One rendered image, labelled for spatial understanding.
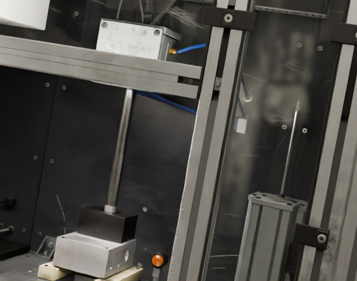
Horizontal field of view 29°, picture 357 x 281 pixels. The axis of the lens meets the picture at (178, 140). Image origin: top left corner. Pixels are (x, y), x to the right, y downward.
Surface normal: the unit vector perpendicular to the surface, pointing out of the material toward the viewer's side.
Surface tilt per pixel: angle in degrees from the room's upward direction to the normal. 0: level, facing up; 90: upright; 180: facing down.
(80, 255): 90
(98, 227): 90
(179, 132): 90
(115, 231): 90
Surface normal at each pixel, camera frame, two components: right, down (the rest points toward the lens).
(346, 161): -0.30, 0.00
